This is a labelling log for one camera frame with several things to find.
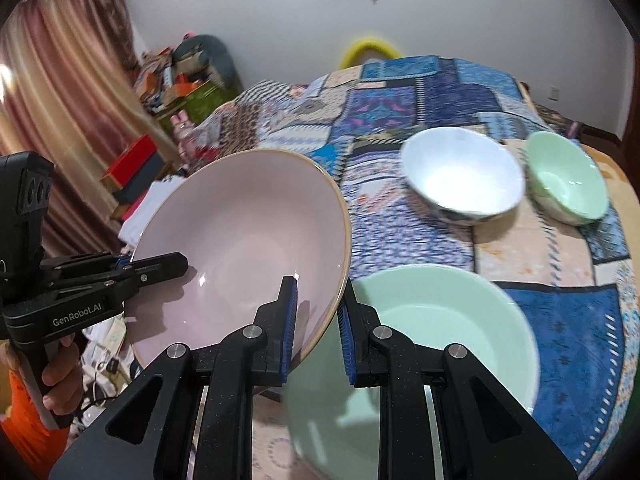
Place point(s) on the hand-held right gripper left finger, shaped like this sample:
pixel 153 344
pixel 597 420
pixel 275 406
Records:
pixel 290 330

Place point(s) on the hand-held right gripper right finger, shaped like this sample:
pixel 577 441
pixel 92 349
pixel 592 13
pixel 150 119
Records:
pixel 347 345

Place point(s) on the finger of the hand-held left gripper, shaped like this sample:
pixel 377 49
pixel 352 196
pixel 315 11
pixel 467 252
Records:
pixel 160 266
pixel 85 262

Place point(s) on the pink bowl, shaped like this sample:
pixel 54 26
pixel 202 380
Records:
pixel 240 220

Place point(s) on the green plate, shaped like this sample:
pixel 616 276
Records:
pixel 440 320

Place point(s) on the white bowl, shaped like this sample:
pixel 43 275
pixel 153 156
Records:
pixel 460 175

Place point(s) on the green bowl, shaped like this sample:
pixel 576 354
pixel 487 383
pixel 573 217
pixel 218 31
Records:
pixel 560 175

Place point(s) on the person's left forearm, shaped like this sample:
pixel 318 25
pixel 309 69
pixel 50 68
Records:
pixel 20 410

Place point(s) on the person's left hand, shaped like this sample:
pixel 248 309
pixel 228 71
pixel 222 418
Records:
pixel 62 375

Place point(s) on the white paper sheet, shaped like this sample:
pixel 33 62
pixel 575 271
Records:
pixel 145 215

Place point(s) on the dark grey box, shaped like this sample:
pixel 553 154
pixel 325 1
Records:
pixel 145 180

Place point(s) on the red box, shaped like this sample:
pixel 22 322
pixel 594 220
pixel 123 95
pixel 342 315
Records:
pixel 130 160

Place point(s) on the patchwork printed blanket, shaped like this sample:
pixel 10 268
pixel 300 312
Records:
pixel 390 240

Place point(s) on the pink bunny toy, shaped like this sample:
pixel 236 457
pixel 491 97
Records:
pixel 182 135

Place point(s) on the brown striped curtain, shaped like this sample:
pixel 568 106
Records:
pixel 60 85

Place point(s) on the green bag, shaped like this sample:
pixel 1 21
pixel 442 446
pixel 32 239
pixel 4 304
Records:
pixel 192 105

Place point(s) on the cluttered green storage basket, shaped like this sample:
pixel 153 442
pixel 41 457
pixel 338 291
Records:
pixel 160 77

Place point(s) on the grey plush pillow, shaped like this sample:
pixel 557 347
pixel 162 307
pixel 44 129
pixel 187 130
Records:
pixel 215 52

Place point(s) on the yellow foam noodle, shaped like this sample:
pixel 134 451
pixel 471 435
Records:
pixel 370 45

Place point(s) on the dark patterned cloth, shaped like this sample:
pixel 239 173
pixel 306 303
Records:
pixel 555 117

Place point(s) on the white wall socket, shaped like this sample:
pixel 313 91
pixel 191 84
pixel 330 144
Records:
pixel 553 93

